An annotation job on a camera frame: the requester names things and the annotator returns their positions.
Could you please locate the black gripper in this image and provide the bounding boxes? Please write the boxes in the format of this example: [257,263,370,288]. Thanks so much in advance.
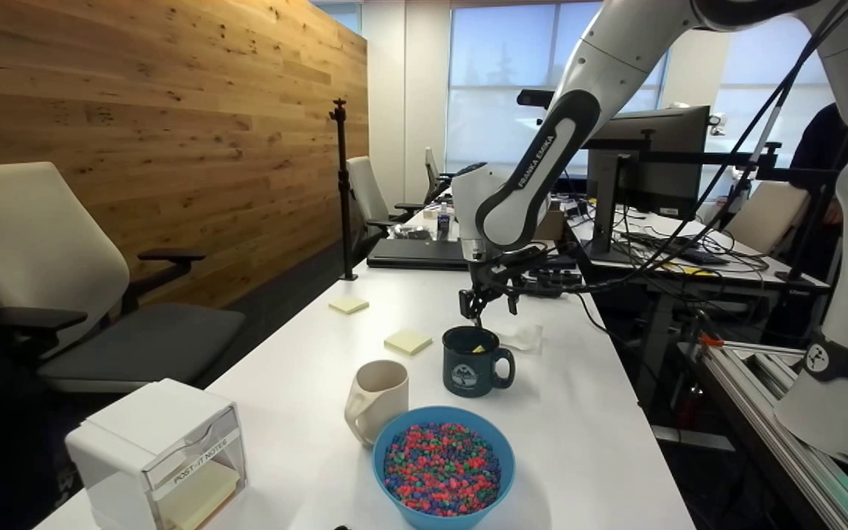
[455,241,585,328]

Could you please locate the dark blue mug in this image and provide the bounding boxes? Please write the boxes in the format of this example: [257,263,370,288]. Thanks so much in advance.
[439,323,517,400]

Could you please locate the black laptop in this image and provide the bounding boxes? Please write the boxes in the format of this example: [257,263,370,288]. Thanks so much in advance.
[364,236,471,272]

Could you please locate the yellow sticky note pad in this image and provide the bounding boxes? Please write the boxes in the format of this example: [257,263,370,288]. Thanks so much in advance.
[382,328,435,356]
[327,294,370,319]

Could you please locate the beige ceramic mug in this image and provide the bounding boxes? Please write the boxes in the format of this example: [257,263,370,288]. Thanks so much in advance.
[342,356,411,447]

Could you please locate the colourful beads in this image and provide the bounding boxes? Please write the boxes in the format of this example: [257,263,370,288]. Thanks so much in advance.
[382,422,501,519]

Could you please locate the black tripod pole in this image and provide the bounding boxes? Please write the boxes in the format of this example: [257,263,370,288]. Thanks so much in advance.
[327,93,358,283]

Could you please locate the blue bowl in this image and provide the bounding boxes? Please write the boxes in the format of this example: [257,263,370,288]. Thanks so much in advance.
[370,403,517,530]

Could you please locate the dark computer monitor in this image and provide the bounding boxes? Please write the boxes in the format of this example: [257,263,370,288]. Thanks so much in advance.
[585,102,713,220]

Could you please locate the beige office chair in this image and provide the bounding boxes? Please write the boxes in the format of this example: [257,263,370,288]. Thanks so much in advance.
[720,180,812,255]

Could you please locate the yellow note stack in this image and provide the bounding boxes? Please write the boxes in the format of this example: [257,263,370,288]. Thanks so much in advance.
[152,456,245,530]

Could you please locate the person in dark clothing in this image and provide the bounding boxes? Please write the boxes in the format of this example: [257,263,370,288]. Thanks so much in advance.
[787,99,848,288]

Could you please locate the clear acrylic box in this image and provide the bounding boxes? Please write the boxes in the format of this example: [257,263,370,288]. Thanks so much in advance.
[61,376,249,530]

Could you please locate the white grey office chair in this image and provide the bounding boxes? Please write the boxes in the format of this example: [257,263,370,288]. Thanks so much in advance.
[0,158,246,394]

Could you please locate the black camera bar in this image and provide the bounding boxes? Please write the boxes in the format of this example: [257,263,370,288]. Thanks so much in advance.
[514,86,555,113]

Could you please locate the aluminium rail frame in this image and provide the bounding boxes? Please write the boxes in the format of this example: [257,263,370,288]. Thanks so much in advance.
[701,335,848,530]

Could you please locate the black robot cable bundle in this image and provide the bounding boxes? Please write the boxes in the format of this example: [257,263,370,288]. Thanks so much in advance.
[626,0,848,277]

